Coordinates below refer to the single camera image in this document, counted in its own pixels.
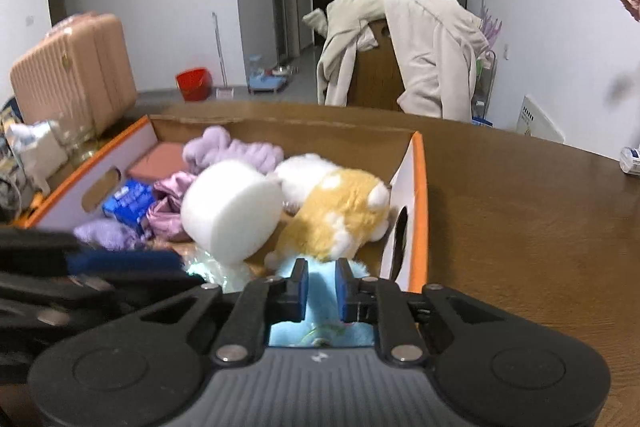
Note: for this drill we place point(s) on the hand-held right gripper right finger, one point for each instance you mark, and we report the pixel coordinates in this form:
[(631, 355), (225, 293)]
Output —
[(342, 289)]

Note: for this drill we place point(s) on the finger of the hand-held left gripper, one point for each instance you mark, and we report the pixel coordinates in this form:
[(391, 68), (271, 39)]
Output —
[(75, 287), (125, 263)]

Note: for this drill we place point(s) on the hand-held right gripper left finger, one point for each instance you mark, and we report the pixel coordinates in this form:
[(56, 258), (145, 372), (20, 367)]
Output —
[(300, 287)]

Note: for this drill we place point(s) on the blue plush toy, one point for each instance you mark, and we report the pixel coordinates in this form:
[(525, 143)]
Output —
[(322, 307)]

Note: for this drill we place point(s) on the blue tissue packet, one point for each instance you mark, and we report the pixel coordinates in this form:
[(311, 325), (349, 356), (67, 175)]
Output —
[(127, 204)]

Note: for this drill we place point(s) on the pink satin cloth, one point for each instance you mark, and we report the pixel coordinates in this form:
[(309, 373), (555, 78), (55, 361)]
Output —
[(167, 217)]

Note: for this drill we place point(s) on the iridescent crinkled pouch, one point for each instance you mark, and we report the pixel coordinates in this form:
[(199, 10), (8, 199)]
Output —
[(220, 272)]

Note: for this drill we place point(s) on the yellow white hamster plush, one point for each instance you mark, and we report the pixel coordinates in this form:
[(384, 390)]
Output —
[(340, 207)]

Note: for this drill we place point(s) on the white foam cylinder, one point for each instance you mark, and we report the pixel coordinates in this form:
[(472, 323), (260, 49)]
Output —
[(230, 212)]

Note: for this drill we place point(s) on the pink sponge block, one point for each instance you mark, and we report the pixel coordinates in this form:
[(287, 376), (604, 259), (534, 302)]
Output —
[(160, 162)]

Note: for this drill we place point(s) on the red orange cardboard box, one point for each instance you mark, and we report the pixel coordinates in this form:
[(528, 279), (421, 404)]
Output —
[(407, 187)]

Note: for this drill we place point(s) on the purple fluffy towel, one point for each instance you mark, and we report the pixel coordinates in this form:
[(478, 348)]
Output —
[(240, 154)]

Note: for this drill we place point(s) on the glass beaker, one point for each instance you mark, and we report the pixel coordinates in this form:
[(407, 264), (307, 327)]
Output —
[(80, 142)]

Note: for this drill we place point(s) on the clear plastic bag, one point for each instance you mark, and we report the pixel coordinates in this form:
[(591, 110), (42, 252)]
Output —
[(35, 147)]

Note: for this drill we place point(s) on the red plastic bucket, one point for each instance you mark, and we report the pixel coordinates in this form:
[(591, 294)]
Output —
[(194, 84)]

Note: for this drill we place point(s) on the pink ribbed suitcase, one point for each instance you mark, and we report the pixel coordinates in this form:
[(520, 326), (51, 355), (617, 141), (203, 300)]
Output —
[(75, 72)]

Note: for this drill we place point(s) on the blue pet bowl stand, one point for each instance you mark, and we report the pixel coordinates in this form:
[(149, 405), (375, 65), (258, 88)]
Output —
[(267, 79)]

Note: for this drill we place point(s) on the wooden chair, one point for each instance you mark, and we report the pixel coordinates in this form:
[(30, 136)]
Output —
[(375, 72)]

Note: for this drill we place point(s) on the metal storage rack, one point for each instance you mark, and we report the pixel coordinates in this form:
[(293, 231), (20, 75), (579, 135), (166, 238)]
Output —
[(482, 92)]

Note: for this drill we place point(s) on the beige coat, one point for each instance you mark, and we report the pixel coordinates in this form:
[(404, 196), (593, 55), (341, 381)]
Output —
[(430, 57)]

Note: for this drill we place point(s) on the purple lavender bunch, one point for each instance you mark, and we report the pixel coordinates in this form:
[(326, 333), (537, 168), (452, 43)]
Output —
[(490, 24)]

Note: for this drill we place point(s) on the small white jar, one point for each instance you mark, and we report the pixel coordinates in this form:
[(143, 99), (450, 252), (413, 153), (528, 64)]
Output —
[(631, 162)]

